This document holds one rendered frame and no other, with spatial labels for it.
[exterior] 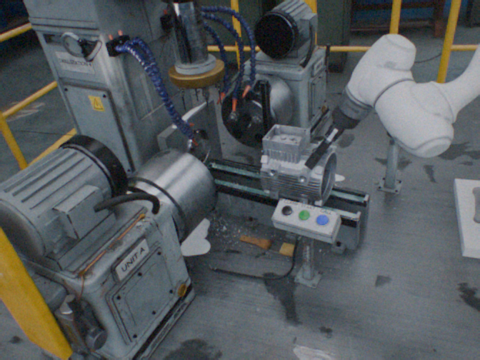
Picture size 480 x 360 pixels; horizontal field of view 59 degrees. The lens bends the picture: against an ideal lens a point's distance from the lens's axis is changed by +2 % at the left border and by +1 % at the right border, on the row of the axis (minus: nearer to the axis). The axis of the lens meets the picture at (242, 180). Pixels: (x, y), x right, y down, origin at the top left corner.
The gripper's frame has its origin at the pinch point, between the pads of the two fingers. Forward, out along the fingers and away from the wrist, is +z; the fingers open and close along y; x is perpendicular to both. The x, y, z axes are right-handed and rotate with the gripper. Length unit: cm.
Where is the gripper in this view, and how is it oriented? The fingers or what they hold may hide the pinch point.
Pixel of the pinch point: (313, 158)
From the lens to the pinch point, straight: 125.2
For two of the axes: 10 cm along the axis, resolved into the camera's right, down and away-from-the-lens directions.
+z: -3.5, 5.9, 7.3
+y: -4.8, 5.5, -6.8
